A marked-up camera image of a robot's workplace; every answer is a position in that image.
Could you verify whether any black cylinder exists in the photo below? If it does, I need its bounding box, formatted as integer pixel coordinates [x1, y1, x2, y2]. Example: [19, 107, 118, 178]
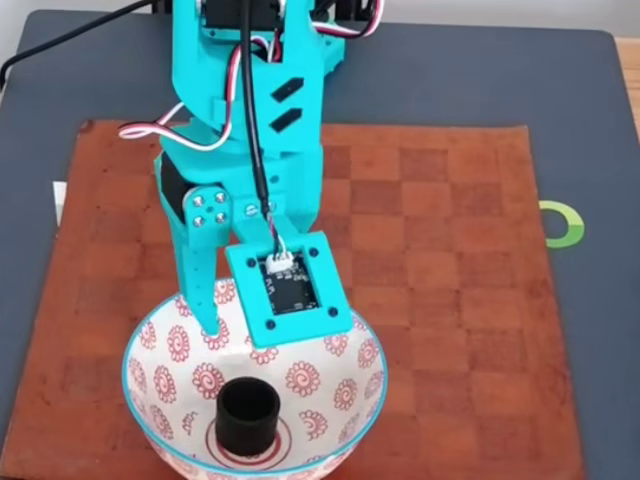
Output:
[214, 377, 282, 457]

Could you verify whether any white bowl with red flowers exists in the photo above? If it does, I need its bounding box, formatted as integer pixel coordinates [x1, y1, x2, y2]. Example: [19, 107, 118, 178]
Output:
[121, 277, 390, 480]

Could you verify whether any brown leather chessboard mat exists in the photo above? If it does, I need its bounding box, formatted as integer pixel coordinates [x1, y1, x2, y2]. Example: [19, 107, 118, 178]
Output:
[0, 118, 589, 480]

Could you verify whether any turquoise camera mount with board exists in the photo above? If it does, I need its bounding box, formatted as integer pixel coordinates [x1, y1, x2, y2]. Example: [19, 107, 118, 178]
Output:
[224, 193, 355, 350]

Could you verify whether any black camera cable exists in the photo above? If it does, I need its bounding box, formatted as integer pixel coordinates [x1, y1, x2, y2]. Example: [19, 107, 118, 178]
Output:
[238, 0, 294, 262]

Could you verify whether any white red black servo cable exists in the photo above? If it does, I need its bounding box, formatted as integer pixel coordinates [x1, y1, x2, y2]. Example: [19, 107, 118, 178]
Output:
[307, 0, 388, 40]
[117, 27, 289, 152]

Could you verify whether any black cable on table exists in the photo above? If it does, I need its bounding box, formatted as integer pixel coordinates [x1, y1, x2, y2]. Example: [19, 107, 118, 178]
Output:
[0, 0, 154, 92]

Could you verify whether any green ring logo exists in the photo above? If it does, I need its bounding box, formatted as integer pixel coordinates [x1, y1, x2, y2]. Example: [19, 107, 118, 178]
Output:
[538, 200, 586, 250]

